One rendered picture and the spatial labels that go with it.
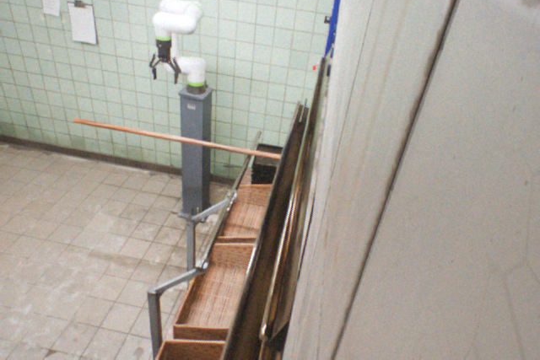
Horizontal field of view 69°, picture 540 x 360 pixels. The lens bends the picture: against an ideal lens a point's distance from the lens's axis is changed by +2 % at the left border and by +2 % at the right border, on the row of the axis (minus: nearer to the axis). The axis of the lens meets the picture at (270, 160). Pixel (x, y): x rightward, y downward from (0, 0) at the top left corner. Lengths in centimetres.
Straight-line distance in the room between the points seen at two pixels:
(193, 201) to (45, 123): 185
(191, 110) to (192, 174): 59
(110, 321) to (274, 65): 226
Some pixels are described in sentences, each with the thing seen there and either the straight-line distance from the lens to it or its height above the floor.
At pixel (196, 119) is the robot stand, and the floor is 101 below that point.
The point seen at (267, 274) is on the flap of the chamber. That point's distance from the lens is 132.
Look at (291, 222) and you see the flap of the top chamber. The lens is 102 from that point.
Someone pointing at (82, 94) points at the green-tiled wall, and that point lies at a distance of 418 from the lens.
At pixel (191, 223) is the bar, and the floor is 93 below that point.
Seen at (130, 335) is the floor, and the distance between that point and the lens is 292.
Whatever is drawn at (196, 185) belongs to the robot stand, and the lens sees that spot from 339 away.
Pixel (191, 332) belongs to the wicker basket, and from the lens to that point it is 202.
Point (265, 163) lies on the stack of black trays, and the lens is 274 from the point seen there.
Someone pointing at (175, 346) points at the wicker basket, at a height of 70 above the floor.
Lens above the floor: 240
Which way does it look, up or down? 33 degrees down
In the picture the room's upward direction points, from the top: 7 degrees clockwise
